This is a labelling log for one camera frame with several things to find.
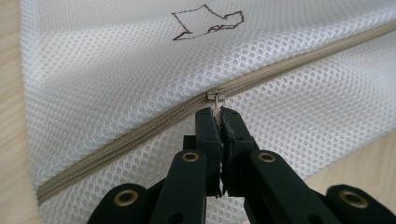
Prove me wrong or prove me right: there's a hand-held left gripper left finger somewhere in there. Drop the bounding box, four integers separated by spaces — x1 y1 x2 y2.
182 106 224 199

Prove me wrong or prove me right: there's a white mesh laundry bag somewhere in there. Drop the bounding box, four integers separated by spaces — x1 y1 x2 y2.
19 0 396 224

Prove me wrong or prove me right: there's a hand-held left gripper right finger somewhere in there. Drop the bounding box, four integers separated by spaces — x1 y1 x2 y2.
219 106 260 198

